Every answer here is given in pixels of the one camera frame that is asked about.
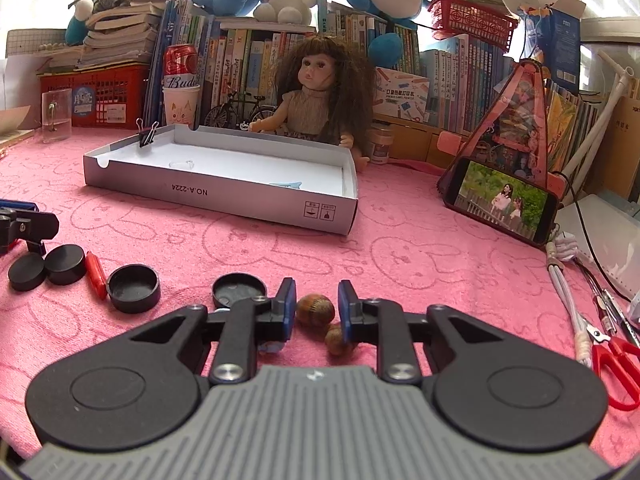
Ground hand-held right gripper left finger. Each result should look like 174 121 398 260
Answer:
127 277 298 386

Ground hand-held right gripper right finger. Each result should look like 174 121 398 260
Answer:
338 280 507 386

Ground brown walnut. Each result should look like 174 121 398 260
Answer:
296 294 335 329
325 325 359 357

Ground round grey metal disc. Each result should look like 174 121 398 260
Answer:
7 252 49 292

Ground black round lid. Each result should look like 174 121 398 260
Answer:
107 263 162 314
211 273 269 311
44 244 87 286

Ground grey cardboard box tray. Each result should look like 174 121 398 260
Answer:
82 124 360 236

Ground pink rabbit print towel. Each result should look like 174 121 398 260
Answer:
0 127 640 466

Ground clear acrylic block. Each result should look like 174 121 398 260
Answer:
41 87 74 145

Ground red plastic crate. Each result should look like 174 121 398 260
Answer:
37 65 151 126

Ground black binder clip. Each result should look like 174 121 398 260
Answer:
135 117 161 149

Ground grey grid board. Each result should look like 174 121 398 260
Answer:
6 27 69 57

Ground small white jar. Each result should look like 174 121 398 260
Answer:
369 127 395 166

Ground wooden drawer organizer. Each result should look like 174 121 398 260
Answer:
372 112 484 169

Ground white paper cup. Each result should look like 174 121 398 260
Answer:
162 85 202 129

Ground black smartphone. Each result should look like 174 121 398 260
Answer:
442 156 560 249

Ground small blue plush toy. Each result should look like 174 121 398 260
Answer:
65 0 109 46

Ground stack of lying books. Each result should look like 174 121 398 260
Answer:
37 0 166 74

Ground black miniature bicycle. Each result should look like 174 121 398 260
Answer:
204 91 279 131

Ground brown haired doll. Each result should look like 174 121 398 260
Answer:
247 35 377 171

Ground red beer can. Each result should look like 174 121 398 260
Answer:
164 44 201 89

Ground white printed carton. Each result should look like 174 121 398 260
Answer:
374 66 431 124

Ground row of upright books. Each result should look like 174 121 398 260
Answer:
145 0 601 173

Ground white paper pad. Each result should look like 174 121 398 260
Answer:
555 192 640 302

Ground pink triangular phone stand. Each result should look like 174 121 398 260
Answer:
437 57 564 211

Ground white pipe stand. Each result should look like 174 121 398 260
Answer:
562 50 640 179

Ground red plastic basket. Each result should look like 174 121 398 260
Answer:
427 0 521 52

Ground brown cardboard box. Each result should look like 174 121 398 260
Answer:
597 95 640 199

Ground blue carton box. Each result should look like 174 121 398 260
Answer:
517 0 587 94

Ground white coiled cable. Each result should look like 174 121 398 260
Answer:
545 232 597 366

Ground black cable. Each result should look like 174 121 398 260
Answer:
550 170 618 283

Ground red handled scissors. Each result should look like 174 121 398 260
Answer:
590 295 640 412

